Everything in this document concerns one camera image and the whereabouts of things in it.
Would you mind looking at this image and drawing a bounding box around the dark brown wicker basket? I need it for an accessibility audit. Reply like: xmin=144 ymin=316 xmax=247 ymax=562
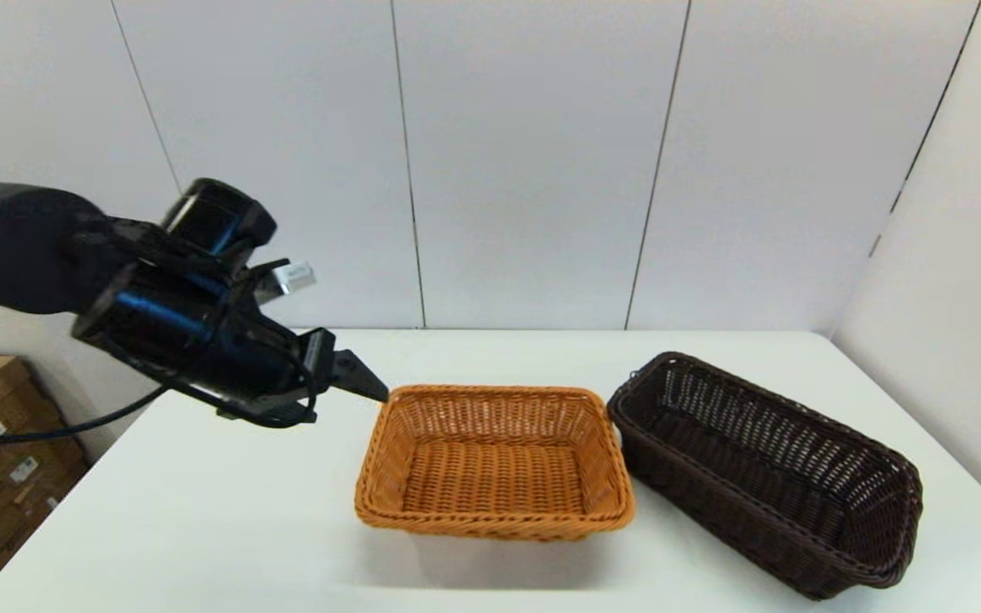
xmin=606 ymin=352 xmax=924 ymax=601

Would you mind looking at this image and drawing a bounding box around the orange wicker basket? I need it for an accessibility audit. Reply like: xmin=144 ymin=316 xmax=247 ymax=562
xmin=354 ymin=384 xmax=636 ymax=542

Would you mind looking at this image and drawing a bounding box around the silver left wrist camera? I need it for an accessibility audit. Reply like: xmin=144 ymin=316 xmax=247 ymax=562
xmin=269 ymin=262 xmax=318 ymax=296

